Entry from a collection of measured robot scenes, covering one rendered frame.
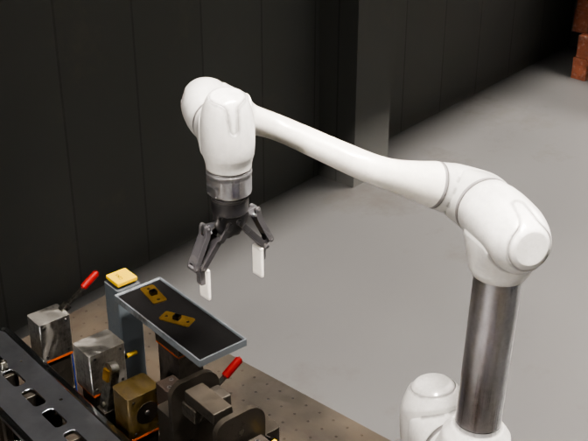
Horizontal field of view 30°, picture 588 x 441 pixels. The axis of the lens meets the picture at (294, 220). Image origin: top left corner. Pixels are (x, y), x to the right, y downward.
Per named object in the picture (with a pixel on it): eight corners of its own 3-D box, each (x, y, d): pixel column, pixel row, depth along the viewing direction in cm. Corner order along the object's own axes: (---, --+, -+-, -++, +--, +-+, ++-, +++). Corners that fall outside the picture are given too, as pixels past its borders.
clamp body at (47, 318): (40, 424, 304) (25, 314, 287) (78, 407, 311) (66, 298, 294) (53, 437, 299) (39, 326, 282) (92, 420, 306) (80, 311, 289)
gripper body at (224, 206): (234, 180, 221) (236, 220, 225) (200, 192, 216) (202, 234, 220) (258, 193, 216) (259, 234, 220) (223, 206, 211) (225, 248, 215)
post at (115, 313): (115, 415, 308) (101, 281, 286) (137, 403, 312) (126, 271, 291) (129, 428, 302) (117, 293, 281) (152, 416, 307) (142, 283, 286)
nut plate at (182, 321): (157, 318, 267) (157, 315, 267) (166, 311, 270) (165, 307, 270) (188, 327, 264) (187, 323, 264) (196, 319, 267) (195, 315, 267)
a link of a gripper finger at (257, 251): (251, 243, 227) (255, 242, 228) (252, 272, 231) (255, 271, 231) (261, 248, 225) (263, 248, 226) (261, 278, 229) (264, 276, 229)
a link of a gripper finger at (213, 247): (235, 226, 217) (231, 223, 216) (206, 275, 217) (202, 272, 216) (223, 219, 220) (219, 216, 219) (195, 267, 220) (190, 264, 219)
